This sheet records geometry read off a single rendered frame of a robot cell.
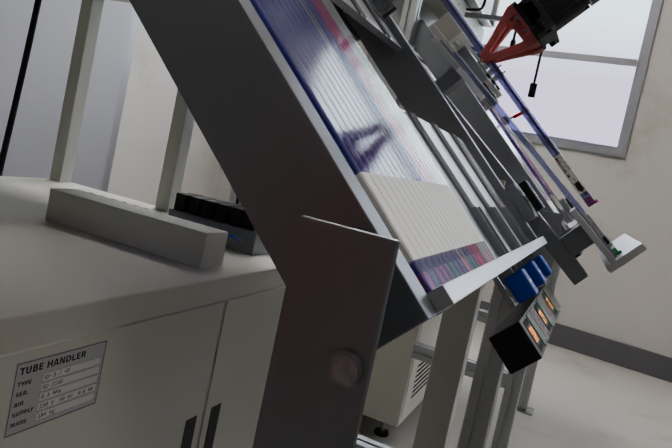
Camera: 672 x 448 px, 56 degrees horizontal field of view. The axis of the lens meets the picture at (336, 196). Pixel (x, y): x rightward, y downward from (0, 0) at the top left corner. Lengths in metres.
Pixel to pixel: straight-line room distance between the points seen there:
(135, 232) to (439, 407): 0.71
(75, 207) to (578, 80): 3.25
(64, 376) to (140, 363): 0.10
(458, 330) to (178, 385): 0.65
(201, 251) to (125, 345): 0.18
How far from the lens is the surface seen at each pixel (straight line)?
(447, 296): 0.35
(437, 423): 1.31
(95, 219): 0.90
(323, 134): 0.35
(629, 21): 3.89
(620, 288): 3.77
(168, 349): 0.72
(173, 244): 0.82
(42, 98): 3.73
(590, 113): 3.80
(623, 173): 3.77
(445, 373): 1.28
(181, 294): 0.71
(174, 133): 1.22
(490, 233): 0.69
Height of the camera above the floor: 0.79
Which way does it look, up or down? 4 degrees down
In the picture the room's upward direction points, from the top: 12 degrees clockwise
